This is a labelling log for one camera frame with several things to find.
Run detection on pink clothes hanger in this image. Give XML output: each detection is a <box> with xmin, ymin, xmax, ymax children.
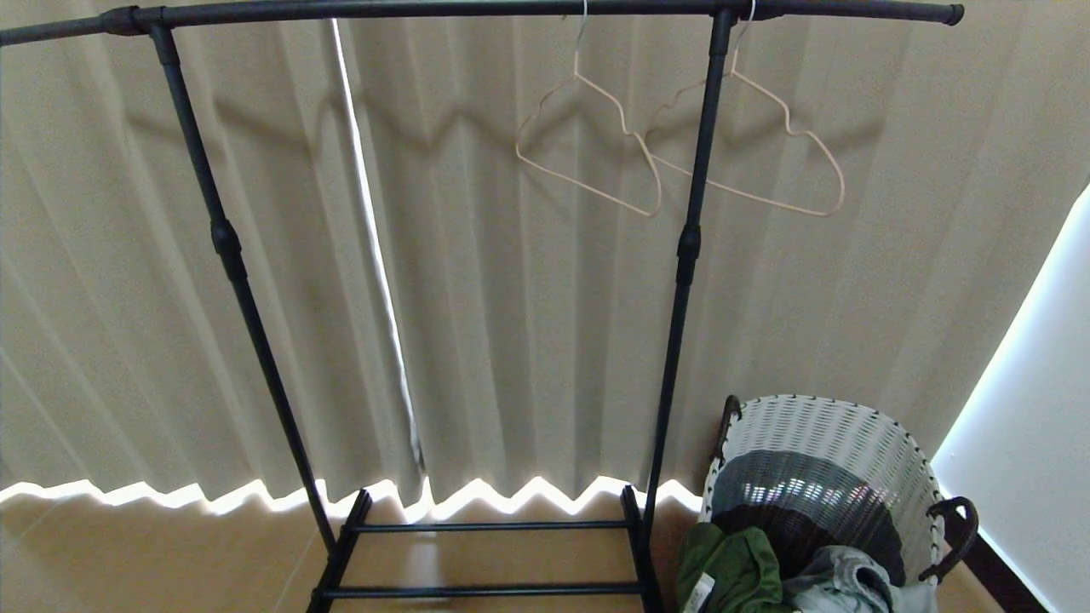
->
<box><xmin>645</xmin><ymin>0</ymin><xmax>846</xmax><ymax>218</ymax></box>
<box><xmin>515</xmin><ymin>0</ymin><xmax>663</xmax><ymax>218</ymax></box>

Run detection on pale grey shorts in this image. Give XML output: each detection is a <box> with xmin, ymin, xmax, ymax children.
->
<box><xmin>783</xmin><ymin>545</ymin><xmax>939</xmax><ymax>613</ymax></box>

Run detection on white laundry basket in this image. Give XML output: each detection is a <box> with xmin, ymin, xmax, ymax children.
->
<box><xmin>698</xmin><ymin>393</ymin><xmax>980</xmax><ymax>613</ymax></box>

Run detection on black clothes rack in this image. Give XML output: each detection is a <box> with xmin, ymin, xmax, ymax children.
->
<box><xmin>0</xmin><ymin>0</ymin><xmax>966</xmax><ymax>613</ymax></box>

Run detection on beige curtain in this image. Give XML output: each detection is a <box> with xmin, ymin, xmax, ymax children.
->
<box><xmin>0</xmin><ymin>0</ymin><xmax>1090</xmax><ymax>522</ymax></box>

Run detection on green garment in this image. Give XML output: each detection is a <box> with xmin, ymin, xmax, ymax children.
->
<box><xmin>677</xmin><ymin>522</ymin><xmax>795</xmax><ymax>613</ymax></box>

